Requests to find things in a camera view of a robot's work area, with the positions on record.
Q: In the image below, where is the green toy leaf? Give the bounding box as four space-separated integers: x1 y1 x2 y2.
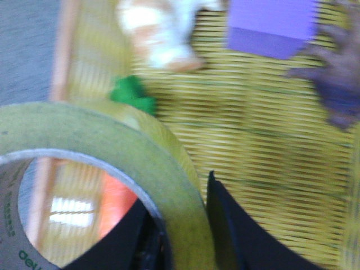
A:
109 75 156 116

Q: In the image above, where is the orange toy carrot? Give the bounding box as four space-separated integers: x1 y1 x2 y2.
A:
99 172 138 238

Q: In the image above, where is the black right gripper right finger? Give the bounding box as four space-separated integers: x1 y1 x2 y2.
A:
206 171 321 270

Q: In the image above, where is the brown toy animal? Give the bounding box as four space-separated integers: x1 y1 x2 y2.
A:
286 22 359 131

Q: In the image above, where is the purple foam block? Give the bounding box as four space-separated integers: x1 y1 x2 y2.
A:
226 0 318 60

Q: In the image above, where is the yellowish clear tape roll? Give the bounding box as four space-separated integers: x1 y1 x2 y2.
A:
1 102 216 269

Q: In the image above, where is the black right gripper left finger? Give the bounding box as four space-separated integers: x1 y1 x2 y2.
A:
63 200 171 270

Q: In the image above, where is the yellow woven basket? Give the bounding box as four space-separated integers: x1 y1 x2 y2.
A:
52 1 359 269

